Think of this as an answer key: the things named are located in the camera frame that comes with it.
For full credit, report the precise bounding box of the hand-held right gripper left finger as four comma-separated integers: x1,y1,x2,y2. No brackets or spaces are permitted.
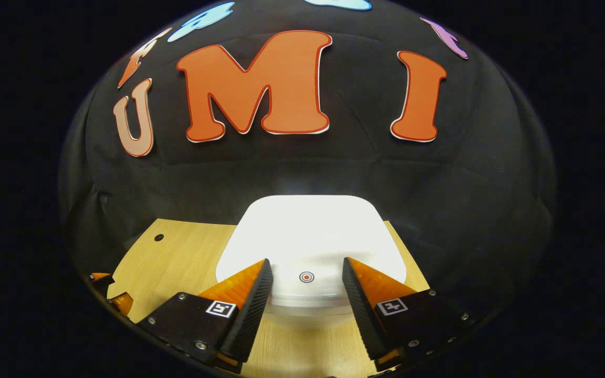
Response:
137,258,274,374

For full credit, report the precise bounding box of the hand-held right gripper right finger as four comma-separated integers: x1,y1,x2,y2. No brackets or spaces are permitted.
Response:
342,257,474,374

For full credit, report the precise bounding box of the white desktop garbage bin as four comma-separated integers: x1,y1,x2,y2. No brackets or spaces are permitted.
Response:
215,195,407,329

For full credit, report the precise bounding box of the wooden desktop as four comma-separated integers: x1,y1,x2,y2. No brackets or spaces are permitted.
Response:
107,218,432,378

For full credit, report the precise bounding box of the black backdrop cloth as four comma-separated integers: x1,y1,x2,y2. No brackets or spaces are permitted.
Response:
58,0,558,316

